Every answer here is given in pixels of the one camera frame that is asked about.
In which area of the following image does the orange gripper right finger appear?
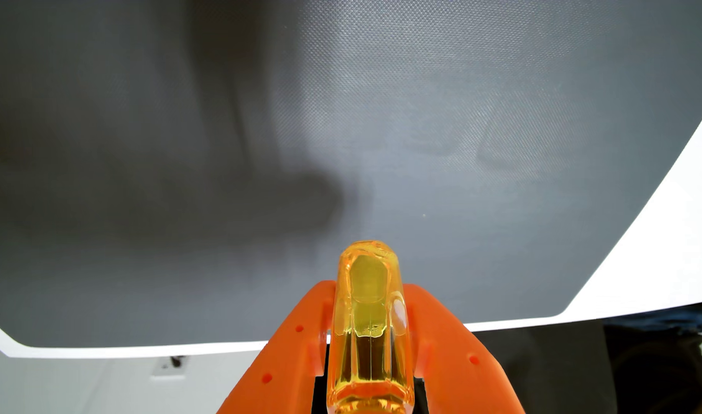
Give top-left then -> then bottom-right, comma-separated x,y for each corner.
404,283 -> 526,414

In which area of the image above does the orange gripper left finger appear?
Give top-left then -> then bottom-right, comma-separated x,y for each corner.
215,280 -> 337,414

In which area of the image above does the yellow eyedrop bottle orange cap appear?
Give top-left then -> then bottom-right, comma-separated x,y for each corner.
326,240 -> 416,414

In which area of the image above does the person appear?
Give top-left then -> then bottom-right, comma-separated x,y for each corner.
603,302 -> 702,414

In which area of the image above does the dark grey textured mat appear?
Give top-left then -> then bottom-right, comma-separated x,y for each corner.
0,0 -> 702,350

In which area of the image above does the white wall outlet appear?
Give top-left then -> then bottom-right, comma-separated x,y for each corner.
151,355 -> 189,380

